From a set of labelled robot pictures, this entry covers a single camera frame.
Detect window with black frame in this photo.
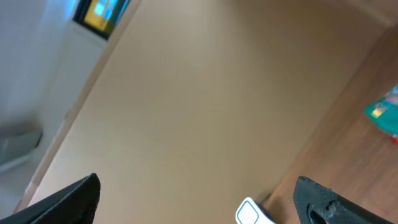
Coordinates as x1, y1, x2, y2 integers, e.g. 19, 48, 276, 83
73, 0, 130, 40

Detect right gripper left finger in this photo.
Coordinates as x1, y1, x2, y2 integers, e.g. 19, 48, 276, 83
1, 173, 101, 224

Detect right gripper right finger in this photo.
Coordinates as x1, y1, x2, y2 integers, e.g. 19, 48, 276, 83
293, 176, 392, 224

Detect green 3M gloves packet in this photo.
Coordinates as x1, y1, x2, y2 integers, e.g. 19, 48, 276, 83
364, 85, 397, 136

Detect white barcode scanner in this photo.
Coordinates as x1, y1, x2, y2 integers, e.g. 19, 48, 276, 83
235, 197, 275, 224

